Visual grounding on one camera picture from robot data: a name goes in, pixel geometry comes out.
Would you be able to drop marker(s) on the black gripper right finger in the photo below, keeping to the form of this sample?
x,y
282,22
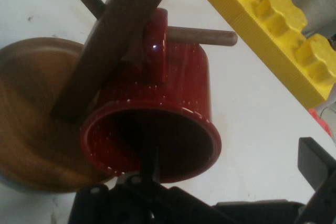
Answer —
x,y
319,171

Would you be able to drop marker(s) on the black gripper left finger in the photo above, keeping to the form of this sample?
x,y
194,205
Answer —
x,y
136,205

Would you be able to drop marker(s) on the red speckled mug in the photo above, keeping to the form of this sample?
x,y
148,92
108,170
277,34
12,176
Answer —
x,y
183,90

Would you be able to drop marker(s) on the small red toy block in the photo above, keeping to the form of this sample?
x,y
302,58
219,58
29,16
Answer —
x,y
319,121

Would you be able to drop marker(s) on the yellow toy block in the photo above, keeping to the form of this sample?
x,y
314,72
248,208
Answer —
x,y
262,51

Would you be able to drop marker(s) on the wooden mug tree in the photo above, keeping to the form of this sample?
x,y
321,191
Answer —
x,y
118,37

